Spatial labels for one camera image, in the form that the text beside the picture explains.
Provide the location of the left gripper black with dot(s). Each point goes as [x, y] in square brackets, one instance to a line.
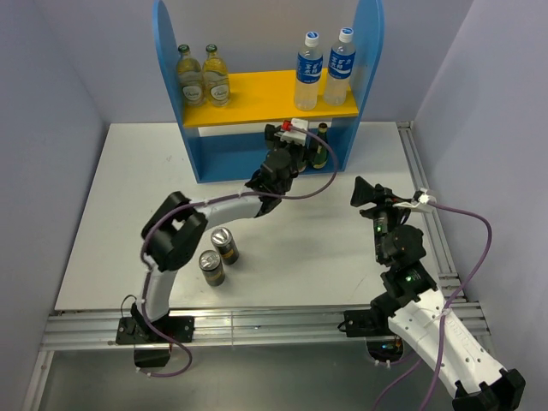
[270, 133]

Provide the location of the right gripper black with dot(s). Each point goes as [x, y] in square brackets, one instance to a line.
[364, 192]

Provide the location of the green glass bottle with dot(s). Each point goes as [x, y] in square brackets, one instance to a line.
[318, 154]
[303, 160]

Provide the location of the Pocari water bottle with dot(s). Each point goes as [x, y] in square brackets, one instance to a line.
[340, 66]
[309, 66]

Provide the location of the black gold can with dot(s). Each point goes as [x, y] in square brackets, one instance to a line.
[223, 241]
[211, 265]

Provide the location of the black gold can front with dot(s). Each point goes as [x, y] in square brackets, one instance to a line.
[211, 265]

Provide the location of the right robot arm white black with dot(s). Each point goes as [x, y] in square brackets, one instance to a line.
[414, 308]

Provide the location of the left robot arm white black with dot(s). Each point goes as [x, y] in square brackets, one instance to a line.
[173, 234]

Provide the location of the blue shelf with yellow board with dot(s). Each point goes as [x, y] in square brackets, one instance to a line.
[218, 149]

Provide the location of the right yellow soda water bottle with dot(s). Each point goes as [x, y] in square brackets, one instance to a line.
[216, 77]

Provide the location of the yellow soda water bottle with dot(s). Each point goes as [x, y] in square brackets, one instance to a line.
[190, 77]
[216, 77]

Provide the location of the left yellow soda water bottle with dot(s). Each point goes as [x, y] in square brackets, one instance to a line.
[190, 77]

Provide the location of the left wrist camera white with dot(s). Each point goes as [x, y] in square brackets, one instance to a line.
[294, 131]

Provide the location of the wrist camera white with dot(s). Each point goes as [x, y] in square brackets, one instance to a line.
[294, 131]
[423, 201]

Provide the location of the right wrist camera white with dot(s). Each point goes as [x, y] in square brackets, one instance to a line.
[423, 201]

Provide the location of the aluminium rail right side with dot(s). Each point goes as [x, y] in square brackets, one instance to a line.
[439, 262]

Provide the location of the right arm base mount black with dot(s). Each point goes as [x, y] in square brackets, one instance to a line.
[384, 346]

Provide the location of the aluminium rail frame front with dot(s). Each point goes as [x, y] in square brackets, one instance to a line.
[96, 330]

